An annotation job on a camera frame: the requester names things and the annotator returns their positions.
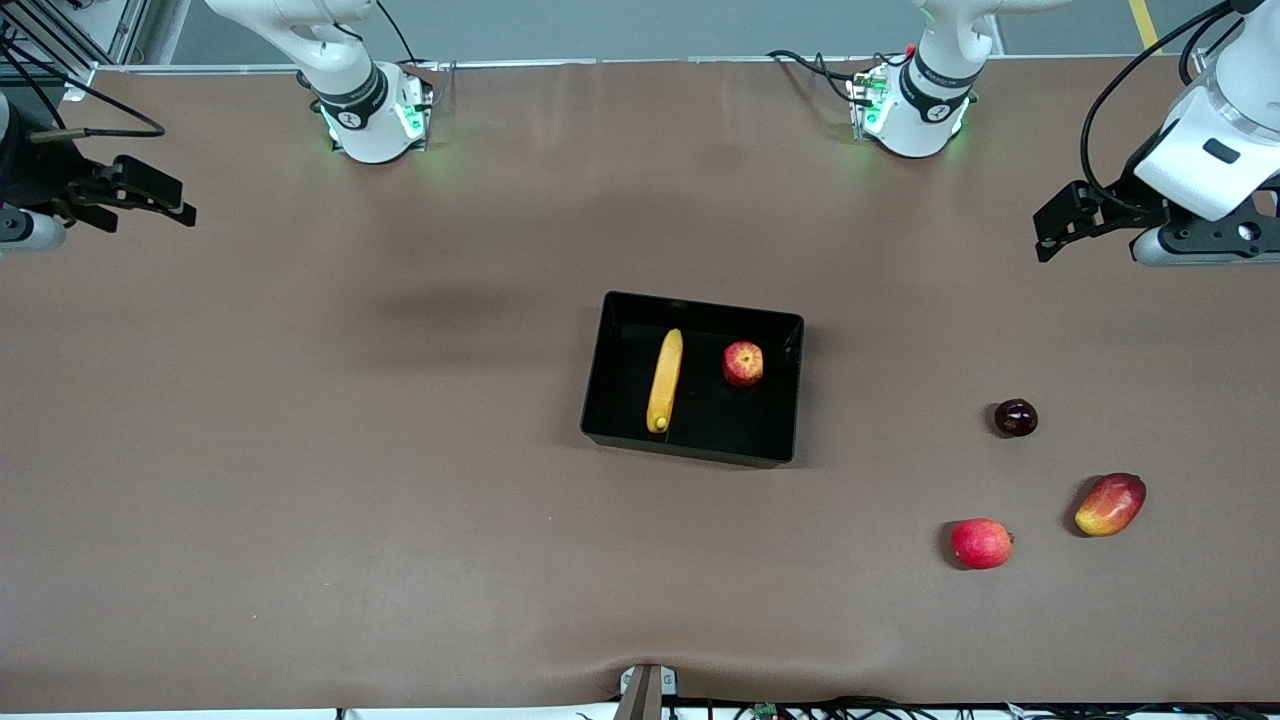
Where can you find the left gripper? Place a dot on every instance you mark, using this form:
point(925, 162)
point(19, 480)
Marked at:
point(1118, 203)

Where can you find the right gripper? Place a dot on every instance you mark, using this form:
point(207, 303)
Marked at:
point(30, 165)

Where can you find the red yellow apple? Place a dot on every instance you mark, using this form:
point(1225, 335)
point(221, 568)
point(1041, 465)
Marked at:
point(743, 364)

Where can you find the yellow banana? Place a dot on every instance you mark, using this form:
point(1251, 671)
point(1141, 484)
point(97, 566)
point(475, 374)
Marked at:
point(665, 380)

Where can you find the black plastic box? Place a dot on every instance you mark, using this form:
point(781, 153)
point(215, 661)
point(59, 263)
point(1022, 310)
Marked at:
point(620, 400)

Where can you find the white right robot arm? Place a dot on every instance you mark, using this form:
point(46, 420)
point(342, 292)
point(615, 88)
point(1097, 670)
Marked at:
point(350, 80)

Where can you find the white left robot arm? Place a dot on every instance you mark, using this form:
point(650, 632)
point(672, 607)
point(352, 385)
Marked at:
point(930, 90)

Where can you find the dark purple plum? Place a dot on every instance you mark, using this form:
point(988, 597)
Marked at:
point(1016, 418)

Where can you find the red yellow mango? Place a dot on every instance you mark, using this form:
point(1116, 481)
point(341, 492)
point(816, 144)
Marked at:
point(1110, 505)

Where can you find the aluminium frame with struts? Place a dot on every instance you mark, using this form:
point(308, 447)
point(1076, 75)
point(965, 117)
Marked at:
point(60, 45)

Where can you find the metal camera pole bracket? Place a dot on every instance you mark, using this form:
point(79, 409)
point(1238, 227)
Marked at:
point(645, 690)

